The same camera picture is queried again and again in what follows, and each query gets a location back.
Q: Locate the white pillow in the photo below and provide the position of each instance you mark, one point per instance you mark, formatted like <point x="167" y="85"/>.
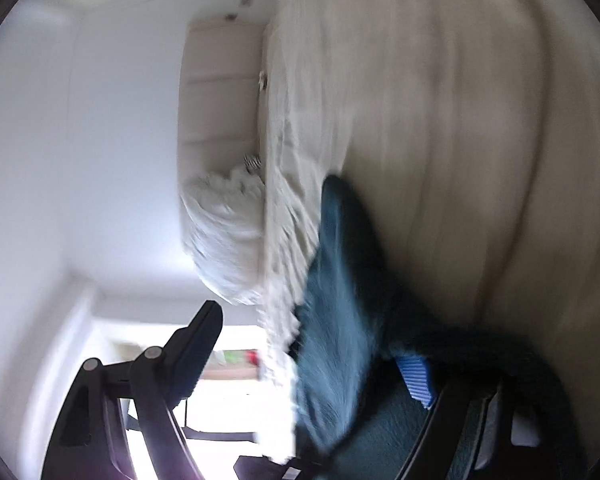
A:
<point x="220" y="230"/>

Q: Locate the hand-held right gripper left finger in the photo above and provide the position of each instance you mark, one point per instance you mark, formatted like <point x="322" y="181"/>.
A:
<point x="180" y="360"/>

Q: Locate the small striped object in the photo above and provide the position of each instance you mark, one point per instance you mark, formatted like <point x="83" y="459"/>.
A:
<point x="253" y="162"/>

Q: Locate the bed with beige cover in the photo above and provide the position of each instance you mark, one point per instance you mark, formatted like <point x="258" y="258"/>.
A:
<point x="455" y="135"/>

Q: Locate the beige padded headboard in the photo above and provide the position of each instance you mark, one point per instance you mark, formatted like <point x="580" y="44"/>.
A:
<point x="220" y="85"/>

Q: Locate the red container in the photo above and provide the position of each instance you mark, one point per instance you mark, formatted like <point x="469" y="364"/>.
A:
<point x="252" y="358"/>

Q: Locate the small pale object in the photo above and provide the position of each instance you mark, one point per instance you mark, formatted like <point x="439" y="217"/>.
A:
<point x="262" y="80"/>

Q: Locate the dark teal cloth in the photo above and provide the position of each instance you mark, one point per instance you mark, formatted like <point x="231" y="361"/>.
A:
<point x="345" y="320"/>

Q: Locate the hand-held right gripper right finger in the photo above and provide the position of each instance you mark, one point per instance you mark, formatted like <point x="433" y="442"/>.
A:
<point x="417" y="380"/>

